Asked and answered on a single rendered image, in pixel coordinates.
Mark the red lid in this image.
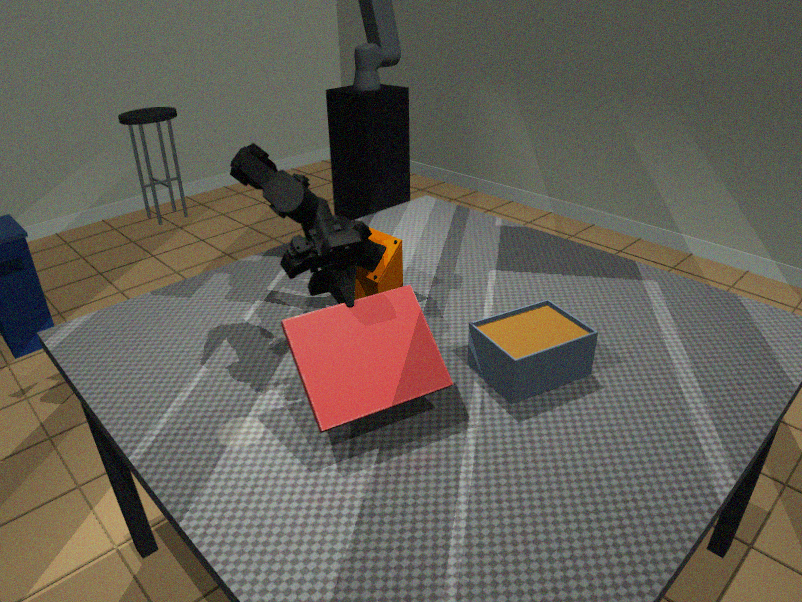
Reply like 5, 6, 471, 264
281, 285, 453, 433

